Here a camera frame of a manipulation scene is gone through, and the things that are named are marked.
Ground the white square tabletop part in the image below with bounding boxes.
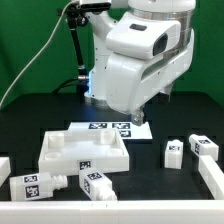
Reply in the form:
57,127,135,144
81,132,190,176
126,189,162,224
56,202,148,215
38,129,129,176

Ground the white left fence block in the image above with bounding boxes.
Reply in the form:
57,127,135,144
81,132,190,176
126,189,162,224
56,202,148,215
0,157,11,187

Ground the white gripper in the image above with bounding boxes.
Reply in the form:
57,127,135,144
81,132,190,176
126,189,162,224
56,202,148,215
106,12,194,126

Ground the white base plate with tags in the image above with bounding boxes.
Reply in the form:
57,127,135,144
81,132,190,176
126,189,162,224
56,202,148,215
69,122,153,140

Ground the black camera on mount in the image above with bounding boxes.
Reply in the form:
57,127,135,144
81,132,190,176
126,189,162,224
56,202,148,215
79,0,111,10

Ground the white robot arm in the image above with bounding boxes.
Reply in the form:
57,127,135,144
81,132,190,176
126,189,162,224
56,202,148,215
85,0,196,126

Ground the grey cable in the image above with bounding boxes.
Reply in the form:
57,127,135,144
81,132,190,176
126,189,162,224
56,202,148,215
0,0,81,110

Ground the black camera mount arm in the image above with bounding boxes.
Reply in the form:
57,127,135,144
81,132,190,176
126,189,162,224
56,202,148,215
65,3,88,80

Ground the white right fence wall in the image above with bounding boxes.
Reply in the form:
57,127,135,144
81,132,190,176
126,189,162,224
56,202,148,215
198,155,224,200

